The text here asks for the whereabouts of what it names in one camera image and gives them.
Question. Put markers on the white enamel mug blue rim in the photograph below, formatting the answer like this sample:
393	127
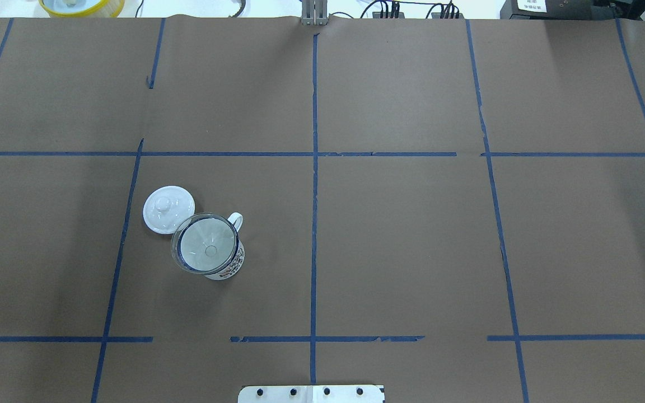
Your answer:
232	262

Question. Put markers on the white ceramic lid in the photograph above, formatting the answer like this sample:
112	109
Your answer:
166	208

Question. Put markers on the black device box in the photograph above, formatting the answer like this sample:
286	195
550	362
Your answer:
558	10

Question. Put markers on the yellow tape roll with plate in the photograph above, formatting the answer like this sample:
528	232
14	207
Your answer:
82	9

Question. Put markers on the aluminium frame post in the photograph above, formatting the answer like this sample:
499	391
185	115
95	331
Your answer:
314	12

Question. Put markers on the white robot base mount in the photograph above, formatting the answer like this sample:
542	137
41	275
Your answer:
313	393

